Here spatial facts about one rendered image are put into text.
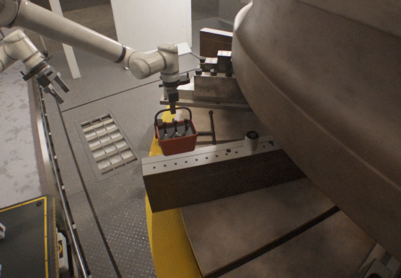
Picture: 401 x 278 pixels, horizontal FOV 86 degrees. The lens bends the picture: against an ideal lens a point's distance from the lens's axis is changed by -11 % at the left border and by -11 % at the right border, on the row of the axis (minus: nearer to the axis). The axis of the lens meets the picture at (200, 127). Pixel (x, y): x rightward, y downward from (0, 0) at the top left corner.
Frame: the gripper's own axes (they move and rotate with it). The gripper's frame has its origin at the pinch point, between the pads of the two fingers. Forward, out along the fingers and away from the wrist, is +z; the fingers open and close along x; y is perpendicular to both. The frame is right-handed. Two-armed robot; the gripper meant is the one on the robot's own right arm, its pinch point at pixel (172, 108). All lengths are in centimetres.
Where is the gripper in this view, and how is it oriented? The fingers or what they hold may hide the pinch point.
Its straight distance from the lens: 123.2
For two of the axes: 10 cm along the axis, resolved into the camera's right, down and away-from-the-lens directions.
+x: 2.7, 6.1, -7.4
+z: 0.0, 7.7, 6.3
